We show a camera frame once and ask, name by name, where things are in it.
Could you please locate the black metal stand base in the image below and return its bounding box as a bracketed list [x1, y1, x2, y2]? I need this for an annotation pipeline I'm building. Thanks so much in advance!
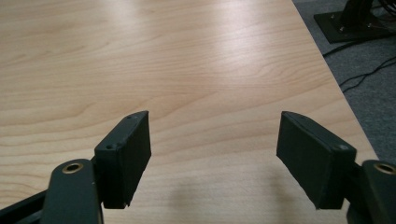
[313, 0, 396, 45]

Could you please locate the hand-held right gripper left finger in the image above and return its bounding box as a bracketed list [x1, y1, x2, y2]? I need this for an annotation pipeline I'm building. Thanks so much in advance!
[93, 110, 152, 210]

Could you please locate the thin black cable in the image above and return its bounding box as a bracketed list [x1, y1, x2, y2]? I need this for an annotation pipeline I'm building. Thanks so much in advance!
[338, 55, 396, 93]

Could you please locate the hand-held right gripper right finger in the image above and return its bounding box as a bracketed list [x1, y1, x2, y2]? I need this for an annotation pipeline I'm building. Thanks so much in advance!
[276, 110, 358, 210]

